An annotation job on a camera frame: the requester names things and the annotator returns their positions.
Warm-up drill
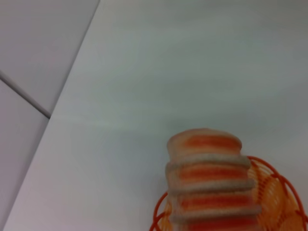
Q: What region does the orange striped bread roll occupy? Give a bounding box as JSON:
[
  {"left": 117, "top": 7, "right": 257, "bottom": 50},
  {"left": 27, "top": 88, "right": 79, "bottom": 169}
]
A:
[{"left": 165, "top": 128, "right": 262, "bottom": 231}]

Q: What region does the orange wire basket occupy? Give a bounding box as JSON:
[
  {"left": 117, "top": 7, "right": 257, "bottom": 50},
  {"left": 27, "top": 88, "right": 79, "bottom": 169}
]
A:
[{"left": 148, "top": 155, "right": 308, "bottom": 231}]

